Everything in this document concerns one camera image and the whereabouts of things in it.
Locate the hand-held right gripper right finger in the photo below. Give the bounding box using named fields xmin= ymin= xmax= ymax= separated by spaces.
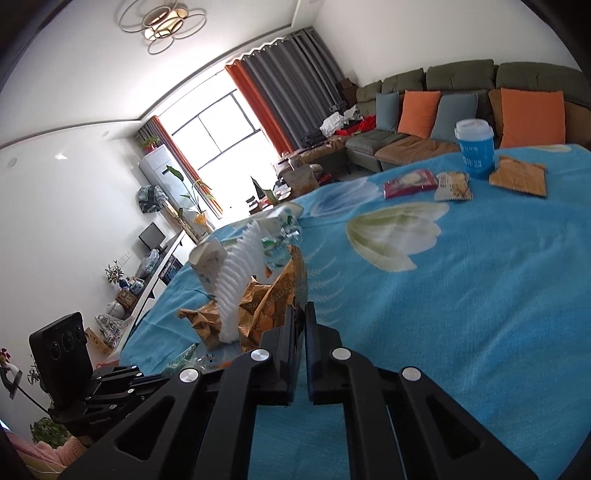
xmin=305 ymin=300 xmax=541 ymax=480

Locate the ring ceiling lamp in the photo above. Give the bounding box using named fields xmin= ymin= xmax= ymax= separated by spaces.
xmin=115 ymin=0 xmax=208 ymax=55

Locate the white clothes pile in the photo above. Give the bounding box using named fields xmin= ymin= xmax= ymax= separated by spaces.
xmin=321 ymin=106 xmax=362 ymax=138

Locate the brown paper bag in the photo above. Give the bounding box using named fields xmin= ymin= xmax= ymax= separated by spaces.
xmin=284 ymin=165 xmax=320 ymax=199

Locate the cluttered coffee table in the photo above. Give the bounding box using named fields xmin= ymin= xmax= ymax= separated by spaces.
xmin=245 ymin=151 xmax=343 ymax=214

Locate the white media cabinet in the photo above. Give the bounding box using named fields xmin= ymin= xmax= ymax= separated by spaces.
xmin=121 ymin=228 xmax=200 ymax=326

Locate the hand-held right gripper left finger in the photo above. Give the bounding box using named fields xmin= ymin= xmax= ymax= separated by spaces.
xmin=58 ymin=302 xmax=305 ymax=480

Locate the large leaf plant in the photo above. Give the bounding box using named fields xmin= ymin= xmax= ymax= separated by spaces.
xmin=165 ymin=165 xmax=219 ymax=232

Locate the blue floral blanket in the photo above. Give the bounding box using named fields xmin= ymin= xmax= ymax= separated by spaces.
xmin=117 ymin=144 xmax=591 ymax=480

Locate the orange cushion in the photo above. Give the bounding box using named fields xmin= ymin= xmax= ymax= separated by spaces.
xmin=397 ymin=90 xmax=442 ymax=139
xmin=499 ymin=88 xmax=567 ymax=149

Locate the green and brown sofa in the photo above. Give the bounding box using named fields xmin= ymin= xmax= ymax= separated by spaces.
xmin=300 ymin=61 xmax=591 ymax=175

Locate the orange-brown snack packet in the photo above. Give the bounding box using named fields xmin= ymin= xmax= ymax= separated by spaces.
xmin=488 ymin=154 xmax=548 ymax=198

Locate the striped white snack packet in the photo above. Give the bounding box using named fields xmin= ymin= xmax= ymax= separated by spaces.
xmin=434 ymin=172 xmax=473 ymax=203

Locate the red snack packet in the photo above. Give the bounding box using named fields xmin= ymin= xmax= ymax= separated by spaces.
xmin=382 ymin=169 xmax=438 ymax=200

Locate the white paper cup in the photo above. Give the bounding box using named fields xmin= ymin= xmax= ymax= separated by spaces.
xmin=188 ymin=236 xmax=228 ymax=297

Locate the brown box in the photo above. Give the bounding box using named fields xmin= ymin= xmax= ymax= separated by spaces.
xmin=339 ymin=78 xmax=359 ymax=110

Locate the grey curtain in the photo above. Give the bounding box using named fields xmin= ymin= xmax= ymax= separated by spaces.
xmin=240 ymin=28 xmax=348 ymax=153

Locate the small black monitor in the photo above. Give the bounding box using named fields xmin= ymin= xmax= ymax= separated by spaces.
xmin=139 ymin=223 xmax=168 ymax=253

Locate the blue cushion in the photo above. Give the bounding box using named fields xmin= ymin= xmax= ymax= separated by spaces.
xmin=375 ymin=91 xmax=400 ymax=133
xmin=429 ymin=92 xmax=480 ymax=143

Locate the person's left forearm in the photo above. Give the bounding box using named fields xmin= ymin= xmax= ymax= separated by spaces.
xmin=7 ymin=436 xmax=90 ymax=480

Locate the blue patterned bag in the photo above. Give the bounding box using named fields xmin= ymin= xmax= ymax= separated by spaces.
xmin=136 ymin=185 xmax=168 ymax=214

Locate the blue cup with white lid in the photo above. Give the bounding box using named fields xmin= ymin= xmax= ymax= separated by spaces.
xmin=454 ymin=119 xmax=497 ymax=180

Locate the clear plastic bottle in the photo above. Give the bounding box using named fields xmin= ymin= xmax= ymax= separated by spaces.
xmin=257 ymin=202 xmax=304 ymax=278

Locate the orange curtain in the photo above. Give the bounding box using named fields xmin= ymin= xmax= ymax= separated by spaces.
xmin=157 ymin=115 xmax=223 ymax=216
xmin=225 ymin=62 xmax=297 ymax=156

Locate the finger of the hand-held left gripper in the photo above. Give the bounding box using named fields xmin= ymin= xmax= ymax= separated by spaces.
xmin=91 ymin=364 xmax=143 ymax=386
xmin=84 ymin=375 xmax=162 ymax=417

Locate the red cloth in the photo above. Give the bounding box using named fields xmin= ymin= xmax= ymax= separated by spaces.
xmin=335 ymin=115 xmax=378 ymax=137

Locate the white standing air conditioner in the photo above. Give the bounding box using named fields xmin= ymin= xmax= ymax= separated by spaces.
xmin=139 ymin=144 xmax=205 ymax=219

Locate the green bushy plant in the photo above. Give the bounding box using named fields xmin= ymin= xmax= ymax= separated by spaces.
xmin=28 ymin=415 xmax=72 ymax=449

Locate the golden snack bag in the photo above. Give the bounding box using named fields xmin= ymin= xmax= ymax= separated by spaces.
xmin=178 ymin=246 xmax=309 ymax=352

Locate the small potted plant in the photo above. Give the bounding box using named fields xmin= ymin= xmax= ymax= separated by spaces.
xmin=105 ymin=261 xmax=126 ymax=291

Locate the white ridged plastic cup stack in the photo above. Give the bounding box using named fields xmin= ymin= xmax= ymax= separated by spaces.
xmin=215 ymin=220 xmax=274 ymax=344

